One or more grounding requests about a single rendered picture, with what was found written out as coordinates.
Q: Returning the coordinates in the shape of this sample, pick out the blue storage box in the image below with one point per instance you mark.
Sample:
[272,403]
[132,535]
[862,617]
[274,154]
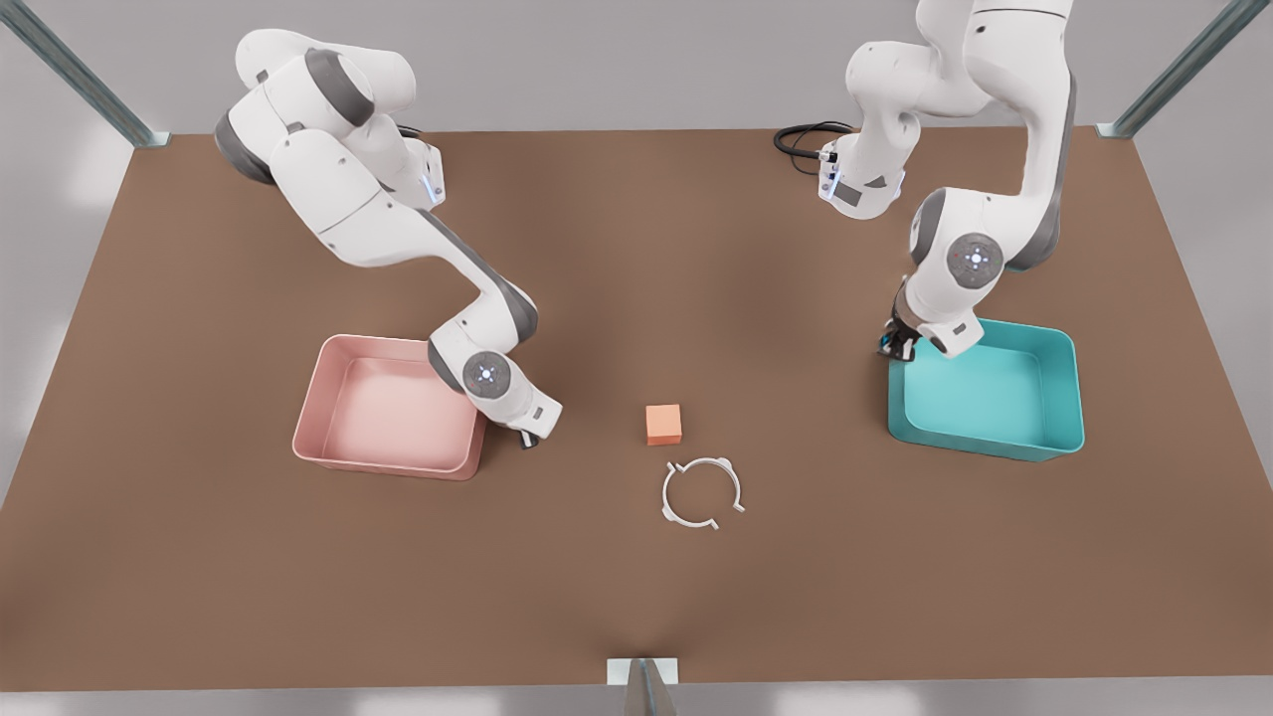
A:
[995,396]

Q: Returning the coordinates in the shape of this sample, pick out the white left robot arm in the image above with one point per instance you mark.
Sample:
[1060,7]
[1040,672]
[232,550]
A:
[985,149]

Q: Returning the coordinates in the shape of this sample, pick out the orange cube block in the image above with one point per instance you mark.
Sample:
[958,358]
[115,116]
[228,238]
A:
[663,424]

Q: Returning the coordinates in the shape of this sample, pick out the pink storage box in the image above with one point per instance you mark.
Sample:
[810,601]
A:
[393,410]

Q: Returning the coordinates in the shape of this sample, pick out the silver frame post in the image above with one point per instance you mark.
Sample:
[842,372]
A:
[1174,75]
[85,80]
[643,686]

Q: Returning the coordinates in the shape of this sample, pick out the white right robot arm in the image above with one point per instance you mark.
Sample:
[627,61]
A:
[328,189]

